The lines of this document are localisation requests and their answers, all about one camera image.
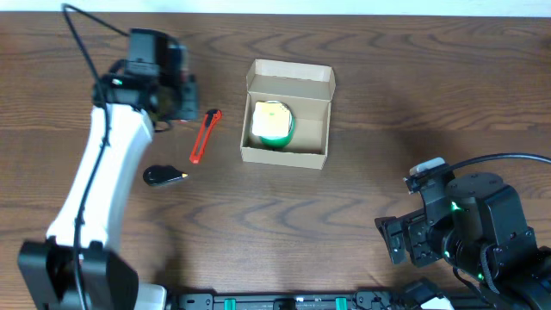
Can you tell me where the yellow spiral notepad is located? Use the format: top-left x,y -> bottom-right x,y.
251,101 -> 292,139

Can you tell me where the green tape roll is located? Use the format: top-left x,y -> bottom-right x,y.
257,111 -> 295,148

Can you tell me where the red black stapler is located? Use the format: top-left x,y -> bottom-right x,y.
179,45 -> 189,122

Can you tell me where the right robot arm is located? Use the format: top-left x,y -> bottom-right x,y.
375,172 -> 550,309

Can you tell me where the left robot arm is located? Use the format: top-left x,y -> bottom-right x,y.
17,34 -> 197,309

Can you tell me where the red utility knife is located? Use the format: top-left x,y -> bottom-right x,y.
189,109 -> 223,164

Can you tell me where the black tape measure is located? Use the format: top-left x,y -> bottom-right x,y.
143,165 -> 189,187

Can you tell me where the cardboard box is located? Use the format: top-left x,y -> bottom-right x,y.
240,59 -> 336,170

